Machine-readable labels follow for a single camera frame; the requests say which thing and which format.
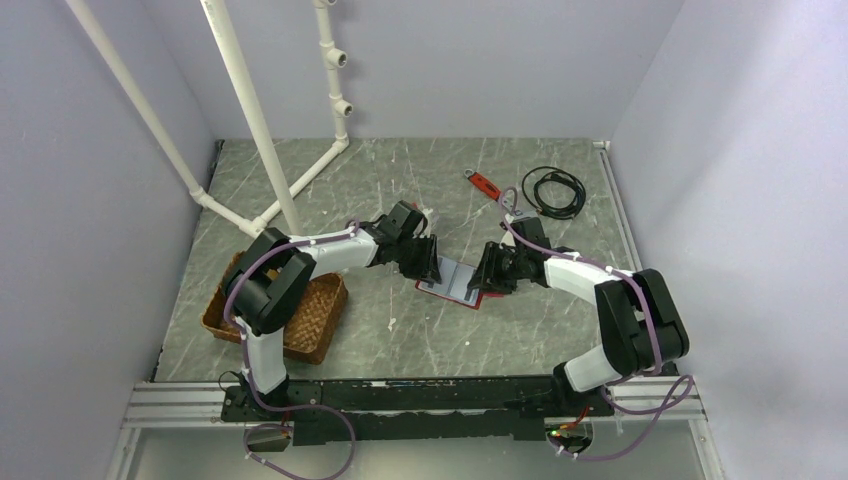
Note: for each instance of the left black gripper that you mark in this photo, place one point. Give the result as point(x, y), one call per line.
point(427, 269)

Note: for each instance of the red handled adjustable wrench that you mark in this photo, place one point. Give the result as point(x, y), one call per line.
point(508, 210)

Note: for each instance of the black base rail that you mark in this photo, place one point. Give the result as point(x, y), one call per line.
point(522, 408)

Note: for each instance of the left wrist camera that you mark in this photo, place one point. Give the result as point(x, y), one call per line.
point(430, 218)

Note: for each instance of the aluminium frame rail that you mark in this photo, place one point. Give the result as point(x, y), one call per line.
point(163, 405)

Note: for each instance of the white pvc pipe frame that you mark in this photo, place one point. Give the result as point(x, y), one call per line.
point(223, 31)

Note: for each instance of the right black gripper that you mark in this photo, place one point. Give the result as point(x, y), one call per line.
point(487, 277)

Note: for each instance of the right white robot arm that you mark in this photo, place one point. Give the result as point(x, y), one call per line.
point(640, 327)

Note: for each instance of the woven wicker basket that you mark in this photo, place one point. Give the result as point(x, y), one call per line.
point(308, 334)

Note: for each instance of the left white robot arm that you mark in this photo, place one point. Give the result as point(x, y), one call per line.
point(266, 287)

